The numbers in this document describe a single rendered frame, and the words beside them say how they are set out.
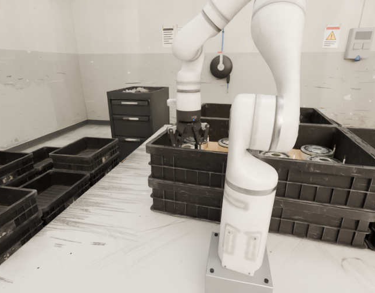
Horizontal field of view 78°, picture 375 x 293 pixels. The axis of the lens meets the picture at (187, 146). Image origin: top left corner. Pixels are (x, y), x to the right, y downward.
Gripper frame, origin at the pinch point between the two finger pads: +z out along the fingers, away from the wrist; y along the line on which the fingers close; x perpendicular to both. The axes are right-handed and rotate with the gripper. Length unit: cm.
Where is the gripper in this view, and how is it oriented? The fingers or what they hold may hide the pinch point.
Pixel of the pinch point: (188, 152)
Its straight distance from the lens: 74.8
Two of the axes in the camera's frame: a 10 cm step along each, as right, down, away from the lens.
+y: 9.2, -1.4, 3.7
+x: -4.0, -3.1, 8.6
